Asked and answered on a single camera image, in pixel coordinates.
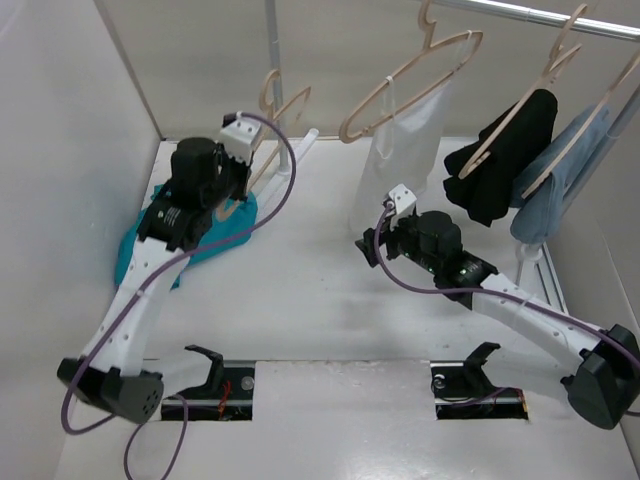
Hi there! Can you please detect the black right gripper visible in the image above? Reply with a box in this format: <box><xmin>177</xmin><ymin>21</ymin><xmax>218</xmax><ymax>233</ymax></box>
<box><xmin>354</xmin><ymin>208</ymin><xmax>441</xmax><ymax>275</ymax></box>

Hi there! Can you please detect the teal t shirt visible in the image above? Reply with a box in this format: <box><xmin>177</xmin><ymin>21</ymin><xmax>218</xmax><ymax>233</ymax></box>
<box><xmin>114</xmin><ymin>193</ymin><xmax>258</xmax><ymax>287</ymax></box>

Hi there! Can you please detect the beige wooden hanger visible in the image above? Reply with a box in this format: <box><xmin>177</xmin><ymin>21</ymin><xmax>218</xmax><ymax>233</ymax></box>
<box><xmin>214</xmin><ymin>68</ymin><xmax>312</xmax><ymax>222</ymax></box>

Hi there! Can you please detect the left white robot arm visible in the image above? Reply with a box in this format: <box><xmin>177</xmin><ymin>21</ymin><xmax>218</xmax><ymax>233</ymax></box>
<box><xmin>57</xmin><ymin>137</ymin><xmax>254</xmax><ymax>424</ymax></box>

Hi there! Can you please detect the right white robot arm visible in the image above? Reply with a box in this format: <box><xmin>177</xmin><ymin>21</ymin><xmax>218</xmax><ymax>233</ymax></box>
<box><xmin>355</xmin><ymin>211</ymin><xmax>639</xmax><ymax>430</ymax></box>

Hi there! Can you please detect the beige hanger holding black garment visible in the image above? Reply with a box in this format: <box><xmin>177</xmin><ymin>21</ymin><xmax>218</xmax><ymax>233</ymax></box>
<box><xmin>458</xmin><ymin>3</ymin><xmax>589</xmax><ymax>179</ymax></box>

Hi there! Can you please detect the beige hanger holding bag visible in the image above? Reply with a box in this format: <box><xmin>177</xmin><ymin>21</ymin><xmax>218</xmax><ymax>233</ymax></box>
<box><xmin>339</xmin><ymin>0</ymin><xmax>485</xmax><ymax>146</ymax></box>

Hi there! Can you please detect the beige hanger holding denim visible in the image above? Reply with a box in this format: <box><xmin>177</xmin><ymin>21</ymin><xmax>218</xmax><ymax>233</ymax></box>
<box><xmin>521</xmin><ymin>51</ymin><xmax>640</xmax><ymax>199</ymax></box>

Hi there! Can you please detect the white rack base foot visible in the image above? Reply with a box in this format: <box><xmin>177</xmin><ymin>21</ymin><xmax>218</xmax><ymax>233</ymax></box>
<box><xmin>254</xmin><ymin>128</ymin><xmax>320</xmax><ymax>206</ymax></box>

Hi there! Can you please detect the black hanging garment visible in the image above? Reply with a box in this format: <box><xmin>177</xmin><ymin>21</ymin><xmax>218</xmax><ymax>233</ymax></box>
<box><xmin>443</xmin><ymin>89</ymin><xmax>558</xmax><ymax>227</ymax></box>

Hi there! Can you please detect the white hanging cloth bag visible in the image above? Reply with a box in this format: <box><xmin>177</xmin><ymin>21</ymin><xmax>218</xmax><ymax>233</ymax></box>
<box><xmin>347</xmin><ymin>74</ymin><xmax>454</xmax><ymax>234</ymax></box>

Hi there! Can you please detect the blue denim hanging garment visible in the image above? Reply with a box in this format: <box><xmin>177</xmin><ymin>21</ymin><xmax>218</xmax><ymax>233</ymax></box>
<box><xmin>510</xmin><ymin>106</ymin><xmax>611</xmax><ymax>244</ymax></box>

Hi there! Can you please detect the white rack right base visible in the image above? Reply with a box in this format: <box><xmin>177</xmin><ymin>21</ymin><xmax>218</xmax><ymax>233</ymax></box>
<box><xmin>515</xmin><ymin>243</ymin><xmax>568</xmax><ymax>313</ymax></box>

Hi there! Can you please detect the silver rack top bar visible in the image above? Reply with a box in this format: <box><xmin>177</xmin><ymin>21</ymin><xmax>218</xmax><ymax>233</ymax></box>
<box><xmin>435</xmin><ymin>0</ymin><xmax>639</xmax><ymax>43</ymax></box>

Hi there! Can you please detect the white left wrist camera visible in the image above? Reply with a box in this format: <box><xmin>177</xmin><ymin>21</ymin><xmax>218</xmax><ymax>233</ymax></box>
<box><xmin>218</xmin><ymin>114</ymin><xmax>262</xmax><ymax>166</ymax></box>

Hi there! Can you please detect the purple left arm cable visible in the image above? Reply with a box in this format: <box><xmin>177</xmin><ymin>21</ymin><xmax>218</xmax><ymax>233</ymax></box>
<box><xmin>60</xmin><ymin>111</ymin><xmax>298</xmax><ymax>479</ymax></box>

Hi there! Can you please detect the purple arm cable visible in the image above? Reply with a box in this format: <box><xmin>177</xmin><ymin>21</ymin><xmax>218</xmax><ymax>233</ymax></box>
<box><xmin>375</xmin><ymin>199</ymin><xmax>640</xmax><ymax>416</ymax></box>
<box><xmin>60</xmin><ymin>111</ymin><xmax>298</xmax><ymax>479</ymax></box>

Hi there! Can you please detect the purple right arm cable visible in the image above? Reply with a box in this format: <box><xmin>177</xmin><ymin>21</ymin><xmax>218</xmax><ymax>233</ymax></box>
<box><xmin>375</xmin><ymin>199</ymin><xmax>640</xmax><ymax>416</ymax></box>

